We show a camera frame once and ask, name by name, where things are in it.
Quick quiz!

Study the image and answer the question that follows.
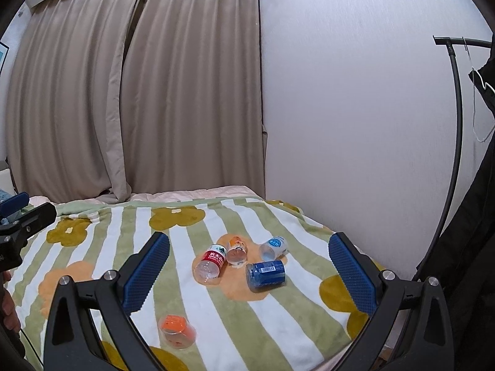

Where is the clear cup with orange base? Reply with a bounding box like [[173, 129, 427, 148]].
[[158, 314, 197, 351]]

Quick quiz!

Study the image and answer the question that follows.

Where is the black clothes rack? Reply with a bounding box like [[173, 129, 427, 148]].
[[412, 36, 495, 284]]

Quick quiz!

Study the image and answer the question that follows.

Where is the black hanging garment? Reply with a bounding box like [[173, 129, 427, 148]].
[[415, 52, 495, 360]]

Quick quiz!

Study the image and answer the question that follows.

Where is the striped flower blanket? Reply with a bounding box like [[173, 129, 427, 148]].
[[7, 197, 387, 371]]

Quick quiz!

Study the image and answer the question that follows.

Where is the white clothes hanger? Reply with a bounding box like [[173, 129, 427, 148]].
[[462, 42, 495, 143]]

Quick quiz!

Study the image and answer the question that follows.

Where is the beige curtain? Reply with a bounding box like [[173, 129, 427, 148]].
[[5, 0, 152, 204], [119, 0, 268, 198]]

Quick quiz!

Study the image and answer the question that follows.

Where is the blue label white bottle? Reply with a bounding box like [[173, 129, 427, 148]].
[[259, 237, 290, 262]]

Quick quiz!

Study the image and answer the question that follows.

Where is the clear cup with red label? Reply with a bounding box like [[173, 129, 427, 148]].
[[193, 243, 227, 284]]

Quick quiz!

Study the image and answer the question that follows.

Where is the pink bed sheet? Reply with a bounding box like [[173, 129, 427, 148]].
[[29, 185, 267, 206]]

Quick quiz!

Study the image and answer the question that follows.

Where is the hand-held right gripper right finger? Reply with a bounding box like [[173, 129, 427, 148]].
[[328, 232, 454, 371]]

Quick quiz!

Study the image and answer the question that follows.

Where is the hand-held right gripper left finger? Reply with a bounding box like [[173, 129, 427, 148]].
[[43, 232, 171, 371]]

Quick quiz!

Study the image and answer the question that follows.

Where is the person's left hand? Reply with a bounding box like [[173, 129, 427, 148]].
[[0, 271, 21, 334]]

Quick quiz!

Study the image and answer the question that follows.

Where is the clear cup with orange print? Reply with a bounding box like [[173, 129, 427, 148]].
[[225, 237, 249, 267]]

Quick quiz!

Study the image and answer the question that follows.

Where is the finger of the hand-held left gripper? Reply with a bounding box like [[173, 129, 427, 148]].
[[11, 202, 58, 241], [0, 192, 30, 221]]

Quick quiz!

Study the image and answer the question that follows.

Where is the dark blue cup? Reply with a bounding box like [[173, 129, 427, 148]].
[[245, 260, 287, 293]]

